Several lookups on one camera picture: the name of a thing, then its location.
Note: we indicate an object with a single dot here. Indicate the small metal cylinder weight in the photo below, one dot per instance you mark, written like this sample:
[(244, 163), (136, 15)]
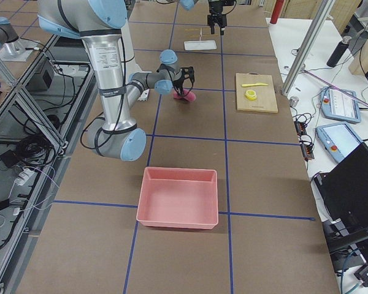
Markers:
[(293, 101)]

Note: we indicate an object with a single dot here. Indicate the reacher grabber stick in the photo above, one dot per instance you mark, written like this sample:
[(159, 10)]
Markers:
[(364, 103)]

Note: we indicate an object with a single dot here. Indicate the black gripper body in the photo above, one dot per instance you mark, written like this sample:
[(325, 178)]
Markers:
[(216, 18), (179, 84)]

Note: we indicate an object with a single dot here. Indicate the wooden cutting board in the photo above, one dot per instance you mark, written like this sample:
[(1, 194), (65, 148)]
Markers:
[(266, 101)]

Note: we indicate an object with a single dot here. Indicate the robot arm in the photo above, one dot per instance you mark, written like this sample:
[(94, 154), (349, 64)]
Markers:
[(99, 25), (189, 4)]

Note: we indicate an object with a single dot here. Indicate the far teach pendant tablet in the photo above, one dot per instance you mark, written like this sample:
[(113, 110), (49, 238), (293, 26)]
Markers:
[(335, 105)]

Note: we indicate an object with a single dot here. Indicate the lemon slice toy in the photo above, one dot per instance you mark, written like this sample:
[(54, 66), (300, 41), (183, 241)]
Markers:
[(251, 94)]

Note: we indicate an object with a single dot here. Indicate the near teach pendant tablet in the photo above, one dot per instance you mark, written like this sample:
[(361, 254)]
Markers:
[(339, 139)]

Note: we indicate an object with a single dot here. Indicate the pink cleaning cloth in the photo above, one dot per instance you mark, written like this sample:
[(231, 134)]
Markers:
[(189, 96)]

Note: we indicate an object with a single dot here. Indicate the black water bottle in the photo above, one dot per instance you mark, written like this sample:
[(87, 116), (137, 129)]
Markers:
[(338, 51)]

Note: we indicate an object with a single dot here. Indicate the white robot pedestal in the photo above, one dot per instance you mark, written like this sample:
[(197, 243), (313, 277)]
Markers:
[(132, 73)]

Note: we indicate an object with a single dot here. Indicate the red bottle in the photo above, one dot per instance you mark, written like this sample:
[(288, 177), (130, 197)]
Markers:
[(276, 11)]

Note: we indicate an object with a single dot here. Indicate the aluminium frame post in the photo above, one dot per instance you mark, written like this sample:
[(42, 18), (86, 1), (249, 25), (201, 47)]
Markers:
[(307, 43)]

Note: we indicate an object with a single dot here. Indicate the pink plastic bin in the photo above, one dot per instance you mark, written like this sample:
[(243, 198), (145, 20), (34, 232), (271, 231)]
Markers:
[(179, 198)]

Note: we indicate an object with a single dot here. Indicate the teach pendant tablet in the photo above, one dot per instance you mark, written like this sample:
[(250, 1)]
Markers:
[(339, 139), (335, 105)]

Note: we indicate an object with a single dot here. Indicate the black monitor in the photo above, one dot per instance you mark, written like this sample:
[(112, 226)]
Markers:
[(344, 191)]

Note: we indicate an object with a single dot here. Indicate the yellow plastic knife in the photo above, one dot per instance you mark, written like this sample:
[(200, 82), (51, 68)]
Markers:
[(244, 85)]

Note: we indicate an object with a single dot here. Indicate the white rectangular tray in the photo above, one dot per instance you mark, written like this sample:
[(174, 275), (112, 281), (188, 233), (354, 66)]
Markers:
[(200, 45)]

